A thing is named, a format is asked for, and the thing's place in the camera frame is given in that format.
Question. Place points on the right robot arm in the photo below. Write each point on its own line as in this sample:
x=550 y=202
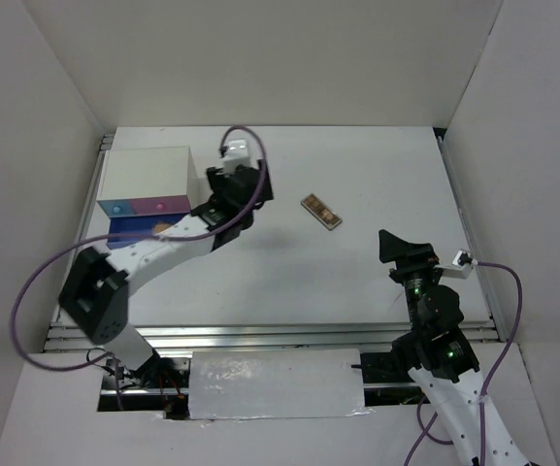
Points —
x=438 y=357

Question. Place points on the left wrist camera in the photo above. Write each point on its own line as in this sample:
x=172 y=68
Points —
x=234 y=154

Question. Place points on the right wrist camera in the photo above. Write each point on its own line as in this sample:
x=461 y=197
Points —
x=461 y=266

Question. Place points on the dark blue drawer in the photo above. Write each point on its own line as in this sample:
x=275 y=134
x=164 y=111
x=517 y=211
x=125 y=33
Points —
x=126 y=231

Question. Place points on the four pan eyeshadow palette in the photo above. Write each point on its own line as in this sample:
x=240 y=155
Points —
x=161 y=226

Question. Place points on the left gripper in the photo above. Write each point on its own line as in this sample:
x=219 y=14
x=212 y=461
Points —
x=217 y=180

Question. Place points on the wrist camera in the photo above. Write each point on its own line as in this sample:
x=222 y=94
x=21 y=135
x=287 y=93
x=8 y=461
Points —
x=461 y=266
x=234 y=154

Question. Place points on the light blue drawer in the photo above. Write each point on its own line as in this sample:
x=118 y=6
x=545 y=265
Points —
x=116 y=208

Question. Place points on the white foam board cover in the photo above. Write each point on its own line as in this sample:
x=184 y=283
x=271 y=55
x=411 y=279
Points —
x=297 y=383

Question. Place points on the pink drawer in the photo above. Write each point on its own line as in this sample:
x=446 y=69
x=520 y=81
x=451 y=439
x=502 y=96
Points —
x=155 y=206

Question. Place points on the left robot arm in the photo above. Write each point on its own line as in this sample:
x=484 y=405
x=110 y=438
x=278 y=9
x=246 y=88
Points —
x=99 y=286

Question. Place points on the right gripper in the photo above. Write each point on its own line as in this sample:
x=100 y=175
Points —
x=409 y=256

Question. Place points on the white drawer cabinet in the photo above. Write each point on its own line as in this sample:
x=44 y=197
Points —
x=155 y=172

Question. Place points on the long brown eyeshadow palette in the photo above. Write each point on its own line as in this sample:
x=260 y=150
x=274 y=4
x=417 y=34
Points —
x=321 y=212

